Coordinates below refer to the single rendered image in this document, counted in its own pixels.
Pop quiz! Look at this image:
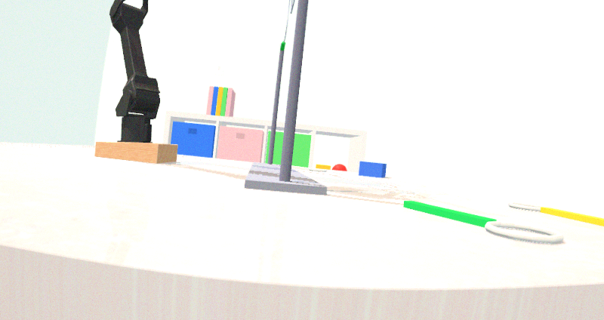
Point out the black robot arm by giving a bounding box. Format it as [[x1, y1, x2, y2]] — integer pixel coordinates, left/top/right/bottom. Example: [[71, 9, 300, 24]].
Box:
[[109, 0, 161, 143]]

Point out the white loop with green handle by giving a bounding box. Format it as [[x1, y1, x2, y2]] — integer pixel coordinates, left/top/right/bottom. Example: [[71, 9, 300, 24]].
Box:
[[404, 201, 564, 244]]

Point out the blue rectangular block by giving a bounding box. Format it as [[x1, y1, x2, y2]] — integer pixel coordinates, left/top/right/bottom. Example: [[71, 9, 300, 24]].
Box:
[[358, 162, 387, 177]]

